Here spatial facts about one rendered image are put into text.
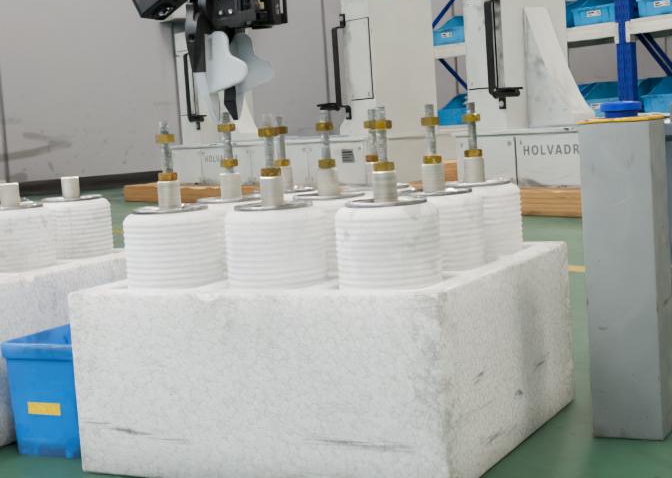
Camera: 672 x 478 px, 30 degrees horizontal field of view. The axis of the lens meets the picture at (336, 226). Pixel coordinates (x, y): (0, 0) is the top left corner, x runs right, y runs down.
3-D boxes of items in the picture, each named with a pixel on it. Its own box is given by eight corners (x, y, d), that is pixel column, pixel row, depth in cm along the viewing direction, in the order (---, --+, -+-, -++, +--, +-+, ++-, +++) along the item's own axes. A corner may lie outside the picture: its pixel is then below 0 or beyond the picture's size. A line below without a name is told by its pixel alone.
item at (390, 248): (329, 397, 117) (316, 207, 116) (419, 382, 121) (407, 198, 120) (374, 416, 109) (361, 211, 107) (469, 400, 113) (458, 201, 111)
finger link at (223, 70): (240, 115, 127) (240, 25, 128) (191, 118, 130) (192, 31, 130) (256, 118, 130) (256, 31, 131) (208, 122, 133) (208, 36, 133)
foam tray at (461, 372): (274, 386, 157) (264, 245, 156) (575, 399, 140) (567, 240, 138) (81, 473, 123) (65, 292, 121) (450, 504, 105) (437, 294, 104)
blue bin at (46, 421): (162, 392, 159) (154, 299, 158) (236, 395, 154) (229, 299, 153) (3, 455, 132) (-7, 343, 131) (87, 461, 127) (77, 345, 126)
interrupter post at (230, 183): (216, 204, 134) (214, 174, 134) (232, 202, 136) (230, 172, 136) (231, 204, 133) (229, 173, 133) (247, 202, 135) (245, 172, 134)
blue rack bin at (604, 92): (631, 114, 769) (629, 80, 768) (679, 111, 738) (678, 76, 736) (573, 118, 742) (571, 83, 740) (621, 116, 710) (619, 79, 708)
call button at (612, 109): (606, 123, 125) (605, 102, 125) (646, 120, 123) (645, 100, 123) (596, 124, 122) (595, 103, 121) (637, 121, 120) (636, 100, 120)
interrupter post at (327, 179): (344, 199, 129) (342, 167, 128) (323, 201, 128) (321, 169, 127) (334, 199, 131) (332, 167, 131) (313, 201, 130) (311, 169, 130)
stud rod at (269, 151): (275, 193, 118) (269, 113, 117) (265, 193, 118) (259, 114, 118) (279, 192, 119) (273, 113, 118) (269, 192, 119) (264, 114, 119)
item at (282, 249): (312, 406, 114) (299, 210, 113) (219, 404, 118) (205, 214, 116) (350, 383, 123) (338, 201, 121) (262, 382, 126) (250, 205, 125)
